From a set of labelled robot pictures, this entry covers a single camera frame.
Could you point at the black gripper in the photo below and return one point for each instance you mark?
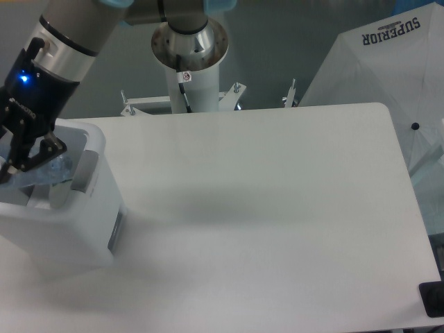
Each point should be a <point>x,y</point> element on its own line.
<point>36,97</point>

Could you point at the clear blue plastic bottle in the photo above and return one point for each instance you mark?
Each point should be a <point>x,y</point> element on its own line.
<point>60,169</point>

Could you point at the white green plastic wrapper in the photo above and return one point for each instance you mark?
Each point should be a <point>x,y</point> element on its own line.
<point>58,194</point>

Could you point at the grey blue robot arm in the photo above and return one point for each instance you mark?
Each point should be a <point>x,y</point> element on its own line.
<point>66,41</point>

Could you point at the white trash can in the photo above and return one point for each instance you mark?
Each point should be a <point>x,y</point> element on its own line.
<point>86,228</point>

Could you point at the white umbrella with lettering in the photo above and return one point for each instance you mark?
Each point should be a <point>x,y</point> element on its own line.
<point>398,62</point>

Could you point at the black device at table edge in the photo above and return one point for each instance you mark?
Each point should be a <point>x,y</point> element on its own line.
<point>432,298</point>

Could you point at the white metal base bracket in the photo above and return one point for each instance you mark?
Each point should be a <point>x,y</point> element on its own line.
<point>180,101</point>

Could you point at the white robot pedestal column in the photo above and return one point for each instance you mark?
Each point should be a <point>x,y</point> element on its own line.
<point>191,61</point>

